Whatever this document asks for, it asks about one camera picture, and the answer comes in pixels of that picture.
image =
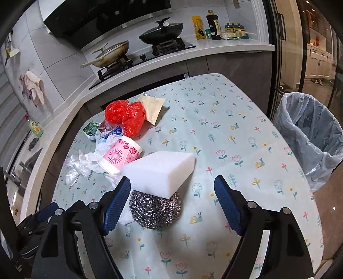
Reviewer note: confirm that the beige paper packet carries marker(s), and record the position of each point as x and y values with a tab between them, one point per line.
154	107

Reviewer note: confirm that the yellow food packet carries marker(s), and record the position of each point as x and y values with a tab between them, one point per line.
198	28

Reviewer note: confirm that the floral tablecloth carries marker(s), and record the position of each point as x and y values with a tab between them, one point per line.
227	134

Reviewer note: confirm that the teal spice rack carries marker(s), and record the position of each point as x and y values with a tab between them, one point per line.
244	37

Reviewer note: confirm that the beige frying pan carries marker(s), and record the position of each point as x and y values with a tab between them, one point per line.
112	52

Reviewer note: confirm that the green dish soap bottle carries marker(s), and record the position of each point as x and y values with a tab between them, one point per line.
35	127

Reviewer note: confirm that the black bin with clear liner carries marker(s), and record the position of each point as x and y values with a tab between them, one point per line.
308	134

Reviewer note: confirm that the black gas stove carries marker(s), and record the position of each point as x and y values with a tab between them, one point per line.
171	47

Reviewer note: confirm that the dark scrubbing pad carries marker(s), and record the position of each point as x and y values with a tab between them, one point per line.
33	144

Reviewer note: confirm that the steel sink faucet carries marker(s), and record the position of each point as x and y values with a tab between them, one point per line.
24	165

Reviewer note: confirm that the green foil wrapper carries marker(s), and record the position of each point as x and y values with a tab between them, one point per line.
91	129

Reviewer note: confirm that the black range hood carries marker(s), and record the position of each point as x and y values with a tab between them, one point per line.
101	18

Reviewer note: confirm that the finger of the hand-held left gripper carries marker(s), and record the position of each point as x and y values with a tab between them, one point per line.
48	211

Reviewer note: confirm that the steel wool scrubber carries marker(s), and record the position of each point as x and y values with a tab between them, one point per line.
152	212

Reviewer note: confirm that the black wok with lid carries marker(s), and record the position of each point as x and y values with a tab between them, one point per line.
160	32

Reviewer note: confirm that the hanging beige dish towel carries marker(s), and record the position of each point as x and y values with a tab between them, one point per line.
33	87

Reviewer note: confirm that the dark sauce bottle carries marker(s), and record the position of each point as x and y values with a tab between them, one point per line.
213	25

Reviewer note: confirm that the glass sliding door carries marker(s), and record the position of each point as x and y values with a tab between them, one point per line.
294	40

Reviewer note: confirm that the white plastic bag blue print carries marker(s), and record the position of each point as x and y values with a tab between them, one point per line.
112	135

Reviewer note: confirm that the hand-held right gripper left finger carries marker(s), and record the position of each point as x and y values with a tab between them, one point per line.
118	205

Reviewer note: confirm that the white rectangular sponge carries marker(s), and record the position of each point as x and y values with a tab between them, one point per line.
160	171

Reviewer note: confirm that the white printed wrapper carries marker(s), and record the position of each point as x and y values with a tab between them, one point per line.
104	129

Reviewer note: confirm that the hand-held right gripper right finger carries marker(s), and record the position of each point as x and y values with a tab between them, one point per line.
227	208

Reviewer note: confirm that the small green jar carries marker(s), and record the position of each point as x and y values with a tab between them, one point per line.
208	33

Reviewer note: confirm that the clear crumpled plastic wrap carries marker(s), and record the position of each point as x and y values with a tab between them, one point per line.
77	166

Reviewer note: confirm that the hanging white kitchen utensil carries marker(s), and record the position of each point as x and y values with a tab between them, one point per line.
12	52

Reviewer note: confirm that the pink floral paper cup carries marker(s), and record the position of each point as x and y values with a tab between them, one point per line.
120	154

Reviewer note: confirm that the red plastic bag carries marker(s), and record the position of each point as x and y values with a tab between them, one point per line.
126	116

